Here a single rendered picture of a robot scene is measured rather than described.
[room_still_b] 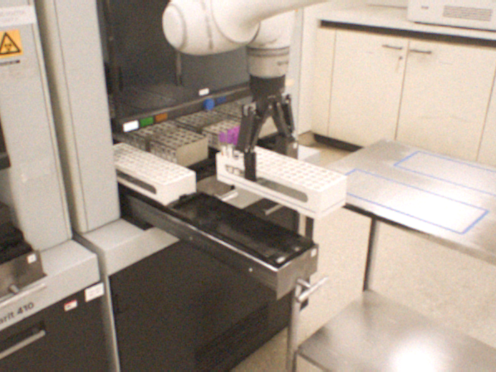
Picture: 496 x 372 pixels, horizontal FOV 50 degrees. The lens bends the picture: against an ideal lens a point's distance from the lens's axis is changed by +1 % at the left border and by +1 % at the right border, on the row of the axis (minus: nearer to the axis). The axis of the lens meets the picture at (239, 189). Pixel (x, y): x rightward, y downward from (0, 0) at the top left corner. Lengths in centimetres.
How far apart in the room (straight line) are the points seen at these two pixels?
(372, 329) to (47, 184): 106
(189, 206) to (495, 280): 170
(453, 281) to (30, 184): 189
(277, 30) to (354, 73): 257
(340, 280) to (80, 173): 147
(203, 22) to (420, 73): 256
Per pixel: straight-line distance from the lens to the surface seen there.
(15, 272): 115
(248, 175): 115
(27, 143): 117
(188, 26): 92
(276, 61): 108
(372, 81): 354
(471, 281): 258
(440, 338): 177
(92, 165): 126
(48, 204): 123
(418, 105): 343
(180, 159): 140
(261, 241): 111
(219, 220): 119
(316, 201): 106
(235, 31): 92
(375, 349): 168
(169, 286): 143
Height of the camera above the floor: 138
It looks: 26 degrees down
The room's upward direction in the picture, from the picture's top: straight up
